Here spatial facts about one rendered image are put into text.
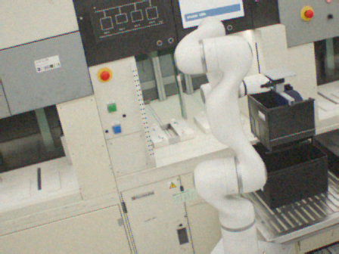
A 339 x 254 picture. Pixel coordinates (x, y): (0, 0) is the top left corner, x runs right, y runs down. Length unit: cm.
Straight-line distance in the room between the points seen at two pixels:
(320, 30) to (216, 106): 105
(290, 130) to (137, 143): 69
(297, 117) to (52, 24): 104
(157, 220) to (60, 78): 84
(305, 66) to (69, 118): 112
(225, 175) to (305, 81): 101
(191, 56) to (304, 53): 104
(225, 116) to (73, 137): 88
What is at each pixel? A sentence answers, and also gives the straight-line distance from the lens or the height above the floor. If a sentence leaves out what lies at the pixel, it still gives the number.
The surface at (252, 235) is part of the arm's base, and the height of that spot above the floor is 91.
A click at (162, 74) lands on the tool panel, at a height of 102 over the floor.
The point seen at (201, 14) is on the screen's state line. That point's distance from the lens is 211.
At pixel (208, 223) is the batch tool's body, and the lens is 248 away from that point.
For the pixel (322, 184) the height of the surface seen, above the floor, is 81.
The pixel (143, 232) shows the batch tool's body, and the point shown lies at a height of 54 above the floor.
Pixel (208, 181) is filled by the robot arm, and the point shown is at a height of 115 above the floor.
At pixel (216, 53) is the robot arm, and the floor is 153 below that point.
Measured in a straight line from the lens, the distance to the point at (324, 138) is 233.
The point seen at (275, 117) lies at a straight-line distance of 188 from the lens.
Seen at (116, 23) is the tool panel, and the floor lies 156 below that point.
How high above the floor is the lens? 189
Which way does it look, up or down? 23 degrees down
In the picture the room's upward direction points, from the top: 10 degrees counter-clockwise
